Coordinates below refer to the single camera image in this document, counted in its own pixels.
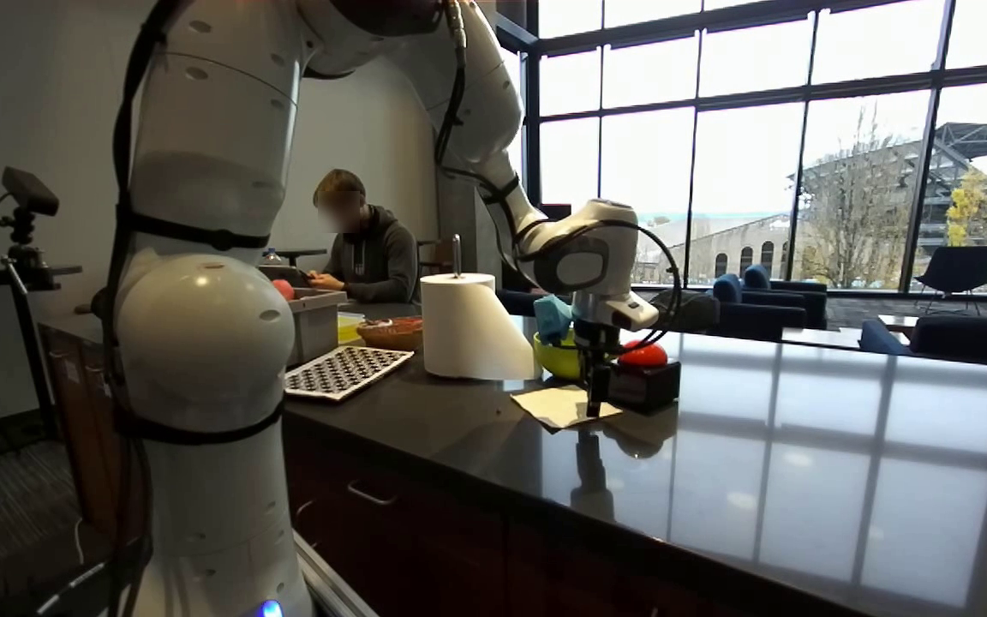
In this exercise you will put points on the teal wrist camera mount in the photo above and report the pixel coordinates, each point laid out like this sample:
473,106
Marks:
553,317

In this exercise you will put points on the seated person dark hoodie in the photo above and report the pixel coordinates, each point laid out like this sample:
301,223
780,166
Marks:
370,258

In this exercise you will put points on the white paper towel roll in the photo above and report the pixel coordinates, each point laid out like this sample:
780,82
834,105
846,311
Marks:
467,335

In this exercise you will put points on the red button black box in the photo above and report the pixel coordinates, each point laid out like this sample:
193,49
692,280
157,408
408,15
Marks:
641,379

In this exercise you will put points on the camera on tripod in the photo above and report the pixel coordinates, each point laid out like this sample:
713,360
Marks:
33,200

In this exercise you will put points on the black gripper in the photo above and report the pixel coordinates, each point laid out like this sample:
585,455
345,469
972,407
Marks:
598,346

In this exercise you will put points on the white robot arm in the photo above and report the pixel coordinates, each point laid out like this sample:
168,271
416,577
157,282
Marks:
193,330

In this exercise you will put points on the yellow cup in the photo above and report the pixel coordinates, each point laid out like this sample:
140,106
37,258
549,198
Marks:
347,328

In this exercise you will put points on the dark sofa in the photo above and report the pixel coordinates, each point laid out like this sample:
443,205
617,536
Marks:
752,313

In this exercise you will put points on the green plastic bowl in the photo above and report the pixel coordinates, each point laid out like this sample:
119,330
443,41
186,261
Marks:
559,357

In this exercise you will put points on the grey plastic bin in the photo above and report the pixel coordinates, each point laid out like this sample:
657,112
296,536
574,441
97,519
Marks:
318,323

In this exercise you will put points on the black white checkerboard sheet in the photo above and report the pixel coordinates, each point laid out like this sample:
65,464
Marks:
345,373

